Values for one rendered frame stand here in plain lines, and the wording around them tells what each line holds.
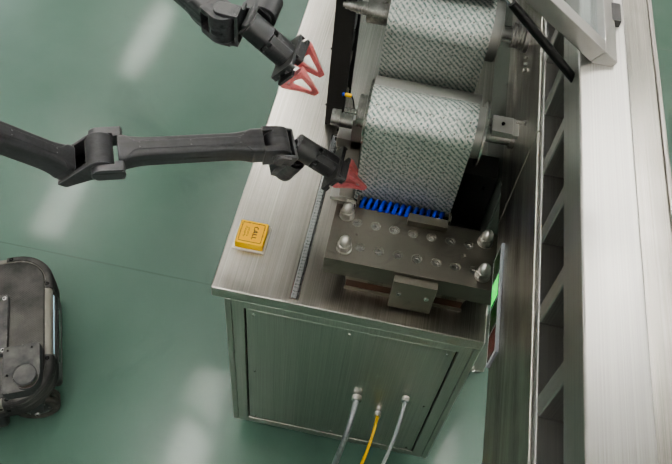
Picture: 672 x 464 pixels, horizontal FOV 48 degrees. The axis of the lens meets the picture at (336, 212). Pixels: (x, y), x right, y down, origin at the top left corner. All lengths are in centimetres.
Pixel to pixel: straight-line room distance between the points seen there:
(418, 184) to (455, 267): 21
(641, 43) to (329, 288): 88
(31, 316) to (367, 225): 128
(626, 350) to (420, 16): 100
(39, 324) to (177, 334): 48
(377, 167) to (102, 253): 153
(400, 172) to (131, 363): 138
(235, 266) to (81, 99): 187
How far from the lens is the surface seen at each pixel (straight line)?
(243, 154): 165
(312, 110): 217
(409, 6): 175
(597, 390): 94
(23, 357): 252
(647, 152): 152
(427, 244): 175
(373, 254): 171
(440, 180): 173
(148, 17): 394
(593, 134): 118
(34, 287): 269
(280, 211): 193
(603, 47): 129
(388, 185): 177
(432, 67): 181
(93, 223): 309
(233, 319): 192
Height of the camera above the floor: 244
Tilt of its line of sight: 53 degrees down
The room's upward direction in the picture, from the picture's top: 7 degrees clockwise
